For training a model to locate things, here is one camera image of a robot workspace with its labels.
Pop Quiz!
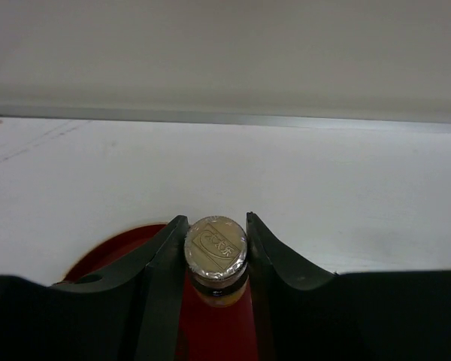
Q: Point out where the yellow label oil bottle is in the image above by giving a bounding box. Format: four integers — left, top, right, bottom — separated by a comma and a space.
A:
183, 216, 249, 308

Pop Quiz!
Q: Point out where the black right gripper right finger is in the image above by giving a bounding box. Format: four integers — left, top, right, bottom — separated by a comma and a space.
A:
246, 212, 451, 360

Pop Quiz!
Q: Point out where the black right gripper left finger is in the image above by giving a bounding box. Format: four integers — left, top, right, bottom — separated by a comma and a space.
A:
0, 215, 189, 360

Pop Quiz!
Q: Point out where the round red lacquer tray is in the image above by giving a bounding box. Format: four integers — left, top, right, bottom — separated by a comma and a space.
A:
63, 223, 259, 360

